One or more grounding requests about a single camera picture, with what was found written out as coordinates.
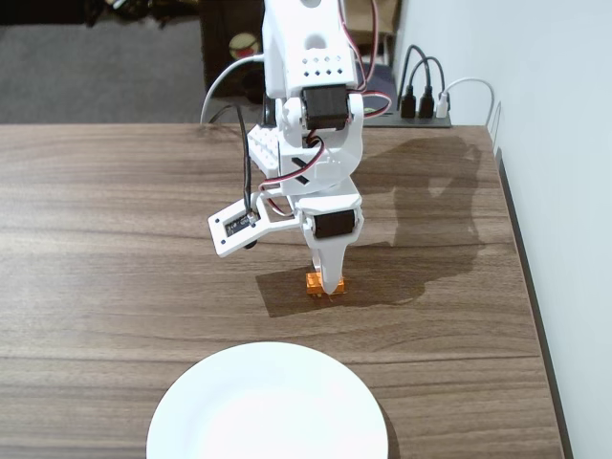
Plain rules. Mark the brown paper bag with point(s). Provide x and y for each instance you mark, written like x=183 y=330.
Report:
x=387 y=14

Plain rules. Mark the wrist camera on white mount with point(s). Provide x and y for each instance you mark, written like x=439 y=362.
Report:
x=229 y=234

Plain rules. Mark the dark cabinet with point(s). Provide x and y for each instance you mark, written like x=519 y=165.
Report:
x=215 y=48

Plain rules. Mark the white round plate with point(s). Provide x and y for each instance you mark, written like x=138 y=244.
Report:
x=268 y=406

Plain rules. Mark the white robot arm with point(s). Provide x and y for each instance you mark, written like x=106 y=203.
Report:
x=287 y=48

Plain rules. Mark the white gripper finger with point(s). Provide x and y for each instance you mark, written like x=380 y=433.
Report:
x=316 y=265
x=331 y=265

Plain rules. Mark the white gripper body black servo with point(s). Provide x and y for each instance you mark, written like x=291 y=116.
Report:
x=333 y=225

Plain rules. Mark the dark bag with green print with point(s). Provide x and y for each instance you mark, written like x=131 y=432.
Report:
x=382 y=81

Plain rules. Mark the black furniture base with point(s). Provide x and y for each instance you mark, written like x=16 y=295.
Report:
x=48 y=9

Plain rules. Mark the black power strip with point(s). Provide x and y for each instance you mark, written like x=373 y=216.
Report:
x=421 y=122

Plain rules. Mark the round red cream object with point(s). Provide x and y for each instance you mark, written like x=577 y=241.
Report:
x=243 y=45

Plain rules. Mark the orange lego block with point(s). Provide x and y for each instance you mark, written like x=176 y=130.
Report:
x=313 y=284

